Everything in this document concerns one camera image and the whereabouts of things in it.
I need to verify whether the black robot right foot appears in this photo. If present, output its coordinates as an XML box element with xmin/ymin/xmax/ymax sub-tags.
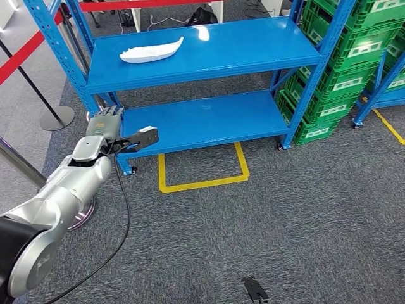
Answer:
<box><xmin>241</xmin><ymin>275</ymin><xmax>269</xmax><ymax>304</ymax></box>

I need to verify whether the chrome stanchion post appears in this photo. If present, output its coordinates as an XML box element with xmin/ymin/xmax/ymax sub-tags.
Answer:
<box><xmin>0</xmin><ymin>137</ymin><xmax>96</xmax><ymax>232</ymax></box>
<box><xmin>58</xmin><ymin>6</ymin><xmax>121</xmax><ymax>129</ymax></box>

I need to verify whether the green plastic crate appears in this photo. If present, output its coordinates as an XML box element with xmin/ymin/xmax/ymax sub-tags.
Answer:
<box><xmin>303</xmin><ymin>0</ymin><xmax>405</xmax><ymax>32</ymax></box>
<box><xmin>282</xmin><ymin>73</ymin><xmax>360</xmax><ymax>125</ymax></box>
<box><xmin>367</xmin><ymin>68</ymin><xmax>405</xmax><ymax>94</ymax></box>
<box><xmin>384</xmin><ymin>24</ymin><xmax>405</xmax><ymax>69</ymax></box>
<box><xmin>276</xmin><ymin>89</ymin><xmax>341</xmax><ymax>147</ymax></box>
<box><xmin>299</xmin><ymin>9</ymin><xmax>404</xmax><ymax>72</ymax></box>
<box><xmin>296</xmin><ymin>61</ymin><xmax>379</xmax><ymax>104</ymax></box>

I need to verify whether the blue metal shelf rack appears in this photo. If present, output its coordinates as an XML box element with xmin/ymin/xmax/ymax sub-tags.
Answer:
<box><xmin>351</xmin><ymin>49</ymin><xmax>405</xmax><ymax>129</ymax></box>
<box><xmin>23</xmin><ymin>0</ymin><xmax>357</xmax><ymax>176</ymax></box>

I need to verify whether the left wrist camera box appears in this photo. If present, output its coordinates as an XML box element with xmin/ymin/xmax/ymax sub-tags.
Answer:
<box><xmin>109</xmin><ymin>125</ymin><xmax>160</xmax><ymax>154</ymax></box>

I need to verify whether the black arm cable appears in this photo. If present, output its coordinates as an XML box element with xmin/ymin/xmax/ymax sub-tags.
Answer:
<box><xmin>44</xmin><ymin>144</ymin><xmax>131</xmax><ymax>304</ymax></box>

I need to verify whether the white table leg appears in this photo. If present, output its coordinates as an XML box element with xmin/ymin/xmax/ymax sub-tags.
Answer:
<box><xmin>210</xmin><ymin>1</ymin><xmax>223</xmax><ymax>24</ymax></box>
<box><xmin>130</xmin><ymin>7</ymin><xmax>142</xmax><ymax>34</ymax></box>
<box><xmin>262</xmin><ymin>0</ymin><xmax>283</xmax><ymax>18</ymax></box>

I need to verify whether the black bag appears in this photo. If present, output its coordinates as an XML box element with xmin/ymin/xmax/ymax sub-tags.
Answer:
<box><xmin>186</xmin><ymin>7</ymin><xmax>218</xmax><ymax>27</ymax></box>

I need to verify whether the black stanchion post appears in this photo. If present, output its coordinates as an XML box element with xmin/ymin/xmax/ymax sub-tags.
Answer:
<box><xmin>0</xmin><ymin>39</ymin><xmax>75</xmax><ymax>132</ymax></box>

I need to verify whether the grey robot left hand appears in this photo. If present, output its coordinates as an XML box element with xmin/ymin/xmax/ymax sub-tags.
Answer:
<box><xmin>86</xmin><ymin>105</ymin><xmax>124</xmax><ymax>141</ymax></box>

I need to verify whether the white floor cable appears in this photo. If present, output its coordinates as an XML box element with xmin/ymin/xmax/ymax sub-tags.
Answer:
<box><xmin>147</xmin><ymin>15</ymin><xmax>192</xmax><ymax>33</ymax></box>

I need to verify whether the white curved plastic part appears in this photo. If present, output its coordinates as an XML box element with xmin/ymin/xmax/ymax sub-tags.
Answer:
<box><xmin>119</xmin><ymin>36</ymin><xmax>184</xmax><ymax>65</ymax></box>

